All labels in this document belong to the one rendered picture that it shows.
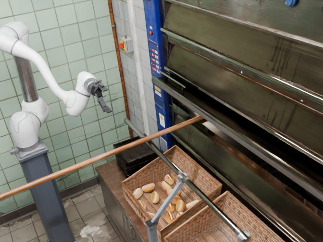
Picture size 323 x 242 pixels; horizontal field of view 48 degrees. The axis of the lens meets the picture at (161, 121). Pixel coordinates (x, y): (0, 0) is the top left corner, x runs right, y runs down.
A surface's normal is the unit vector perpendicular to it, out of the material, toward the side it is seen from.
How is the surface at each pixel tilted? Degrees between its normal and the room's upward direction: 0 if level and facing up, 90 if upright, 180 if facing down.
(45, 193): 90
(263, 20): 90
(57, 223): 90
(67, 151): 90
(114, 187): 0
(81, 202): 0
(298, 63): 70
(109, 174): 0
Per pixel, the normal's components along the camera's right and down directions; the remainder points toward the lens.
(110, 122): 0.49, 0.42
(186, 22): -0.84, 0.00
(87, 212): -0.09, -0.85
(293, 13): -0.87, 0.33
